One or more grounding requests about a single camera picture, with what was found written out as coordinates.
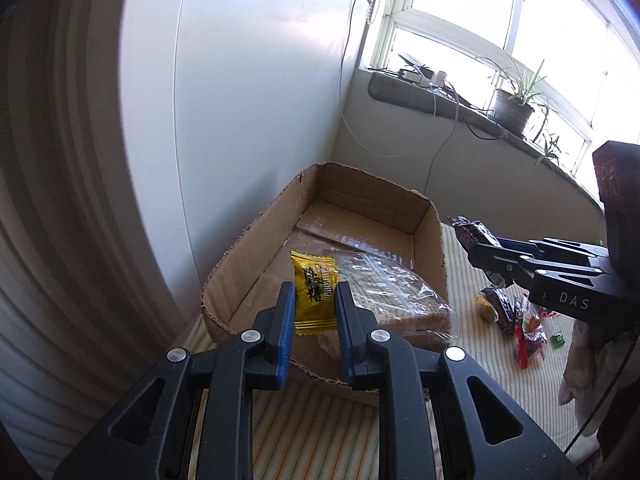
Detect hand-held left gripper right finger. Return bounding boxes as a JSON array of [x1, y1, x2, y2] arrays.
[[334, 281, 581, 480]]

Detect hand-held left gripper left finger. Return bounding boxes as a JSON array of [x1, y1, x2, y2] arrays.
[[52, 281, 297, 480]]

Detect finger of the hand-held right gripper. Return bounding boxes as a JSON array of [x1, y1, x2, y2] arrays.
[[492, 236, 610, 261], [467, 243, 613, 291]]

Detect brown chocolate bar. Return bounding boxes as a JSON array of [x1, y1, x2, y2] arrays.
[[481, 287, 526, 335], [447, 216, 518, 288]]

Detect yellow candy packet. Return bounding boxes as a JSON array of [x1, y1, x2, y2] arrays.
[[291, 251, 341, 336]]

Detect cardboard box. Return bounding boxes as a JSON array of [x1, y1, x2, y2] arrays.
[[201, 161, 447, 396]]

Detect yellow snack packet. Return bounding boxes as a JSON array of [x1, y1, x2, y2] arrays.
[[474, 294, 498, 322]]

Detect clear bag of wafers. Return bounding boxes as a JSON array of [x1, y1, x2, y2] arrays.
[[320, 247, 458, 346]]

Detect red snack packet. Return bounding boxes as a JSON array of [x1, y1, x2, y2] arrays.
[[515, 305, 551, 371]]

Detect potted spider plant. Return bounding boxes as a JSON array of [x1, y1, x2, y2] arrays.
[[475, 55, 563, 168]]

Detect grey windowsill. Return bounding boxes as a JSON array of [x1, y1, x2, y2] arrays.
[[367, 71, 606, 211]]

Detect white wardrobe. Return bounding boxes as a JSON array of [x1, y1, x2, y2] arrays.
[[117, 0, 371, 321]]

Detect thick white cable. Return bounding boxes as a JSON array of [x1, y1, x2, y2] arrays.
[[424, 87, 460, 195]]

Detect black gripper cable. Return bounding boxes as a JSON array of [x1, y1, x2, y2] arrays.
[[565, 327, 640, 456]]

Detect thin white cable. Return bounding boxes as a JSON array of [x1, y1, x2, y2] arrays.
[[339, 0, 458, 157]]

